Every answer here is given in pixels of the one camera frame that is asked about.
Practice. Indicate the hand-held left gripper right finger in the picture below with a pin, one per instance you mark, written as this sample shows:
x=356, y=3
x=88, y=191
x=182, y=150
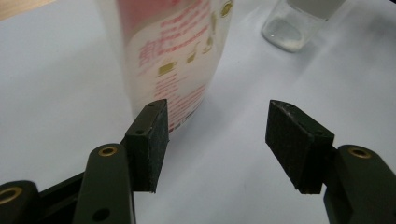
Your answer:
x=295, y=146

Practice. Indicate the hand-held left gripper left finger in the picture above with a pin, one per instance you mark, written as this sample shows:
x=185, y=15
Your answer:
x=146, y=149

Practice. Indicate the red and white spout pouch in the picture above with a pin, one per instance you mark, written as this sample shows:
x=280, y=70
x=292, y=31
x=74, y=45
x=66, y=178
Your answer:
x=168, y=46

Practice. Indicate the white lidded jar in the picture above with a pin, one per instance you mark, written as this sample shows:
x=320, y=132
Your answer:
x=286, y=31

